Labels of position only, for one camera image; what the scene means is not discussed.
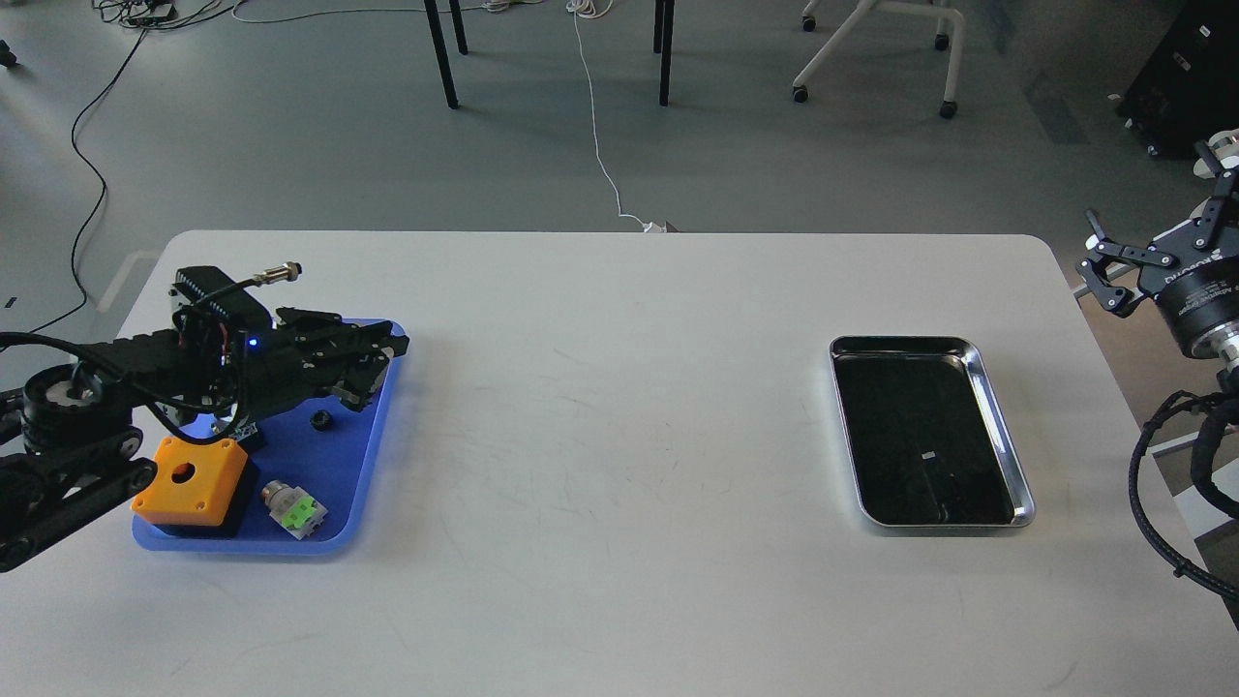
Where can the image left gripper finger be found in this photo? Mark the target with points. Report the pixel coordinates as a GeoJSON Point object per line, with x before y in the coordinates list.
{"type": "Point", "coordinates": [324, 334]}
{"type": "Point", "coordinates": [354, 380]}

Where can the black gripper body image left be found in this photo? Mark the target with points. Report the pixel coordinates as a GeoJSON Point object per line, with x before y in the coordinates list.
{"type": "Point", "coordinates": [263, 373]}

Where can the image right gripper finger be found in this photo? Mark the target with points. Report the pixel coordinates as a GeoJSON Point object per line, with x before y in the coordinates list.
{"type": "Point", "coordinates": [1106, 259]}
{"type": "Point", "coordinates": [1218, 211]}

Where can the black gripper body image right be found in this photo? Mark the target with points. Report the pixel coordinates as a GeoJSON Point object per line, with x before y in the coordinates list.
{"type": "Point", "coordinates": [1196, 294]}

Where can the small black gear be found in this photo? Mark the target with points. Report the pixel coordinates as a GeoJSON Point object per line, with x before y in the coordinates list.
{"type": "Point", "coordinates": [322, 420]}

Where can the red mushroom push button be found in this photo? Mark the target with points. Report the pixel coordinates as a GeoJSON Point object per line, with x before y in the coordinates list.
{"type": "Point", "coordinates": [249, 436]}

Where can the blue plastic tray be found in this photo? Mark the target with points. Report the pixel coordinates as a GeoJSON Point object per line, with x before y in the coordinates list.
{"type": "Point", "coordinates": [334, 466]}

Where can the black equipment case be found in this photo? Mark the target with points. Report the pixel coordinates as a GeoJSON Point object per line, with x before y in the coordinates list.
{"type": "Point", "coordinates": [1188, 90]}

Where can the silver button green block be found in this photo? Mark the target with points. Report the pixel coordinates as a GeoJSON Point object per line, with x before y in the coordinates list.
{"type": "Point", "coordinates": [293, 509]}

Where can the orange and black button box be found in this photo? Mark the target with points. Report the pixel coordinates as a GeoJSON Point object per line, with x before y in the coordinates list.
{"type": "Point", "coordinates": [199, 490]}

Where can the white rolling chair base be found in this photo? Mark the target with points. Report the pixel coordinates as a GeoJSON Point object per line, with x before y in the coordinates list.
{"type": "Point", "coordinates": [950, 36]}

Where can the silver metal tray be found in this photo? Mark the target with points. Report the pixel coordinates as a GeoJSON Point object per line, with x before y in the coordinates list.
{"type": "Point", "coordinates": [930, 451]}

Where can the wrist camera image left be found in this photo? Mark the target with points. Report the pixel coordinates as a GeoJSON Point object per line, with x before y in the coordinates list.
{"type": "Point", "coordinates": [215, 315]}

